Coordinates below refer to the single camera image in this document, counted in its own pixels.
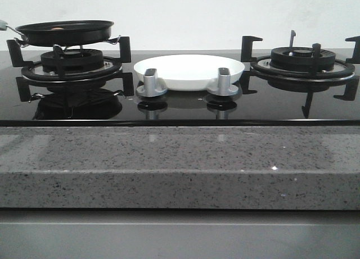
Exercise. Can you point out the white plate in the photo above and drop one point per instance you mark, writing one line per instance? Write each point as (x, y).
(189, 72)

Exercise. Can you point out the black frying pan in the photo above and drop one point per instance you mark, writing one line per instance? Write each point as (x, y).
(75, 33)

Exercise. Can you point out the left silver stove knob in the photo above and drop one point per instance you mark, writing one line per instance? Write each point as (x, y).
(152, 85)

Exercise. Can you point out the silver stove knob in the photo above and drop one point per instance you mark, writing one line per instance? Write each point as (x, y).
(152, 85)
(223, 86)

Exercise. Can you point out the right silver stove knob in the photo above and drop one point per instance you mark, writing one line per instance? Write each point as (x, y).
(223, 86)

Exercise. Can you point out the black glass cooktop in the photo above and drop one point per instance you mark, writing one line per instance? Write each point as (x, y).
(113, 102)

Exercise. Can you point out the right black pan support grate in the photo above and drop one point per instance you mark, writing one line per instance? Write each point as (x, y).
(344, 72)

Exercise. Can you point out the black pan support grate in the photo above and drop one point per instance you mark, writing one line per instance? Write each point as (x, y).
(61, 82)
(344, 72)

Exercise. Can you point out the left black gas burner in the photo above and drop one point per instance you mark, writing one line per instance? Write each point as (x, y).
(73, 60)

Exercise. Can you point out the black gas burner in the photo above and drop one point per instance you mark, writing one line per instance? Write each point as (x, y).
(73, 60)
(300, 58)

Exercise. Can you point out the right black gas burner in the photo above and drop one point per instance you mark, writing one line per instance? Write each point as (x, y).
(300, 58)

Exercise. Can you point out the left black pan support grate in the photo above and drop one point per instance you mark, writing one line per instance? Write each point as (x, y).
(61, 82)

